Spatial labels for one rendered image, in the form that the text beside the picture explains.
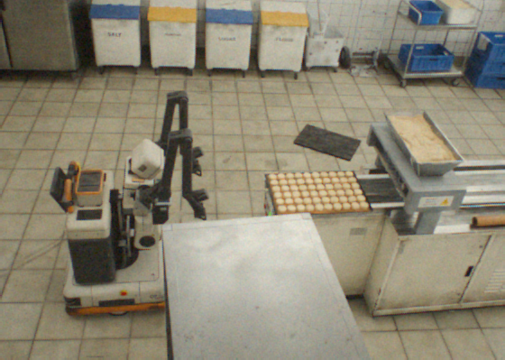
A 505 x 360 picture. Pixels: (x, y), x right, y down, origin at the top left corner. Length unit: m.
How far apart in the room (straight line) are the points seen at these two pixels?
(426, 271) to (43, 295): 2.57
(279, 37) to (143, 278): 3.64
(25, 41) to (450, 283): 4.80
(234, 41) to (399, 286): 3.67
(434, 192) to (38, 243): 2.88
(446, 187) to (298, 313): 1.87
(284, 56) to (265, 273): 5.04
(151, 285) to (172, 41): 3.45
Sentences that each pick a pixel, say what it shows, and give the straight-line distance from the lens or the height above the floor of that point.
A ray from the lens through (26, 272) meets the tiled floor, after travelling 4.14.
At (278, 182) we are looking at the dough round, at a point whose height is 0.92.
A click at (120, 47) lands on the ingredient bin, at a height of 0.36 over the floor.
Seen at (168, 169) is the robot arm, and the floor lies 1.18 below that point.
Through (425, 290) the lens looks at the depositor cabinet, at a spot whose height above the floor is 0.31.
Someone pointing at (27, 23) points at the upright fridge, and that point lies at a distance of 6.16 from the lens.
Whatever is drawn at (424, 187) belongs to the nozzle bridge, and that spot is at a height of 1.18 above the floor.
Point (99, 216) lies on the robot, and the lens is 3.23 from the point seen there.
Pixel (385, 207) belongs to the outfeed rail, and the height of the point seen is 0.90.
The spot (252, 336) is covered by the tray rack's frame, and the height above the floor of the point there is 1.82.
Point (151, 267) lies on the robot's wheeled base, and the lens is 3.62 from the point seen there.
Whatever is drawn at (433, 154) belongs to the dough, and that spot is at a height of 1.30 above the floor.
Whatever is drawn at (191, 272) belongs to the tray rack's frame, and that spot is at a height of 1.82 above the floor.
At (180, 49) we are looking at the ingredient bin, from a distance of 6.30.
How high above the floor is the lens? 2.95
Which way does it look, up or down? 37 degrees down
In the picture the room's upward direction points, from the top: 5 degrees clockwise
